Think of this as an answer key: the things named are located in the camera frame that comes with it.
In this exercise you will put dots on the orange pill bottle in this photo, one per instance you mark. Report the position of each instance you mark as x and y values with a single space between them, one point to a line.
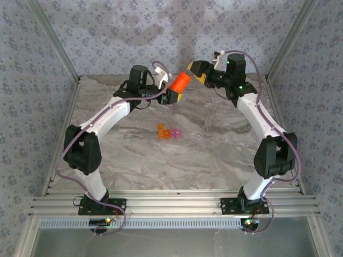
178 84

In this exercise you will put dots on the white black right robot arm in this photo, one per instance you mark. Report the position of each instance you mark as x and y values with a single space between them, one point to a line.
262 115

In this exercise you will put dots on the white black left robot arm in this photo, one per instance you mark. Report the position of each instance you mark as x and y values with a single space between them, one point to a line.
107 112

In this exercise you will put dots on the pink pill box Mon print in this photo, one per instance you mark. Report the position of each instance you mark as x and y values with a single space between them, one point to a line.
179 133

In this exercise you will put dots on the orange pill box Sun print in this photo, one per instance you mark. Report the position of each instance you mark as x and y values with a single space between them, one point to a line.
160 132

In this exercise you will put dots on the circuit board green LED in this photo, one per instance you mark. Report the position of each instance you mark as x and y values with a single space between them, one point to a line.
250 221
103 221

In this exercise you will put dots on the grey metal sheet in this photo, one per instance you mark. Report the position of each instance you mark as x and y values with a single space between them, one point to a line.
171 243

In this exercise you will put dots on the aluminium corner post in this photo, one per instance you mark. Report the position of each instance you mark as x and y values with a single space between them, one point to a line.
292 40
53 40

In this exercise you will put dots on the aluminium side rail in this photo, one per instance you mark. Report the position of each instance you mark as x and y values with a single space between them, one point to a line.
286 139
63 134

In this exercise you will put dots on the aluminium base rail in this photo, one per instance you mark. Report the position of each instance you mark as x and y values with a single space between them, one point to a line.
171 203

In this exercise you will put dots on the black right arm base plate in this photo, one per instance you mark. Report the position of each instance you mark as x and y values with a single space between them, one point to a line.
227 206

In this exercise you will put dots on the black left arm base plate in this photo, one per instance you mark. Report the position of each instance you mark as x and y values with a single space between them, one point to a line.
118 206

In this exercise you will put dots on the aluminium frame leg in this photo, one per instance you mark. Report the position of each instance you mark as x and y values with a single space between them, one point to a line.
319 238
26 238

